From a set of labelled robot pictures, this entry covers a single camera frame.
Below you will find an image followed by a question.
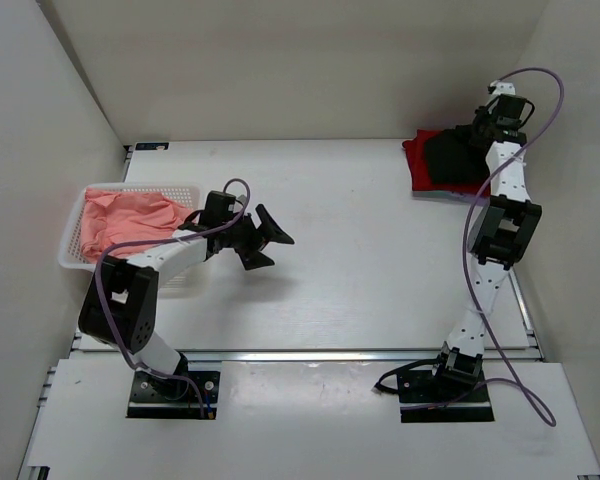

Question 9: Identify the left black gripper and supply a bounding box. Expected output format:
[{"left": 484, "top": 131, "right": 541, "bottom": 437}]
[{"left": 223, "top": 203, "right": 294, "bottom": 269}]

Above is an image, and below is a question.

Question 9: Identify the black t shirt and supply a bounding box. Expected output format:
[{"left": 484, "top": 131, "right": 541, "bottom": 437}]
[{"left": 422, "top": 125, "right": 491, "bottom": 189}]

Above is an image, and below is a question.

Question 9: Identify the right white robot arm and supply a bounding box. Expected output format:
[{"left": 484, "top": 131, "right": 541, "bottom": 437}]
[{"left": 428, "top": 80, "right": 542, "bottom": 401}]

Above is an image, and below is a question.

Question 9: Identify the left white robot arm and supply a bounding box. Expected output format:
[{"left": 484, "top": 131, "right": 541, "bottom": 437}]
[{"left": 78, "top": 191, "right": 294, "bottom": 398}]

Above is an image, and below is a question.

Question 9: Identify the white plastic basket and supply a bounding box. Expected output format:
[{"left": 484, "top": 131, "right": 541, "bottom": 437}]
[{"left": 57, "top": 182, "right": 202, "bottom": 272}]

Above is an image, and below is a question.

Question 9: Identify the lavender folded t shirt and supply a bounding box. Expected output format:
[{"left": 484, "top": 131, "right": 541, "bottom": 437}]
[{"left": 412, "top": 190, "right": 475, "bottom": 203}]

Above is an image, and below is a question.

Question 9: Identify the red folded t shirt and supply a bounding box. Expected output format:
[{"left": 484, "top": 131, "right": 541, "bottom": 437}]
[{"left": 402, "top": 130, "right": 481, "bottom": 194}]

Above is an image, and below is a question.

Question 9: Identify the pink t shirt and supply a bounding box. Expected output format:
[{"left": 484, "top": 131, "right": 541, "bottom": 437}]
[{"left": 80, "top": 187, "right": 193, "bottom": 263}]

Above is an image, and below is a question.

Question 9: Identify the small dark label sticker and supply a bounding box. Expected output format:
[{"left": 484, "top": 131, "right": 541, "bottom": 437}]
[{"left": 134, "top": 142, "right": 169, "bottom": 151}]

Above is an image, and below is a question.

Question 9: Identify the white front board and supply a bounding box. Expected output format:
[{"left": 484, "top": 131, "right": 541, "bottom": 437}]
[{"left": 27, "top": 356, "right": 600, "bottom": 479}]

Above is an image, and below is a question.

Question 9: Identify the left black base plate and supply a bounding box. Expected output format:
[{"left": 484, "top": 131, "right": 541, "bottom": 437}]
[{"left": 126, "top": 367, "right": 221, "bottom": 421}]

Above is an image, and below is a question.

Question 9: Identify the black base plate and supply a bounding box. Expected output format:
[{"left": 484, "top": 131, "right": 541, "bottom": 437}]
[
  {"left": 374, "top": 349, "right": 495, "bottom": 424},
  {"left": 126, "top": 367, "right": 221, "bottom": 421}
]

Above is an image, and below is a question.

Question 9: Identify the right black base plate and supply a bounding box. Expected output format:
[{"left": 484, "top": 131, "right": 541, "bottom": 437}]
[{"left": 374, "top": 349, "right": 495, "bottom": 424}]

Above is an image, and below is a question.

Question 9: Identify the aluminium rail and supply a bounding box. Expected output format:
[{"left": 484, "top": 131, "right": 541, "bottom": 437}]
[{"left": 69, "top": 347, "right": 543, "bottom": 363}]

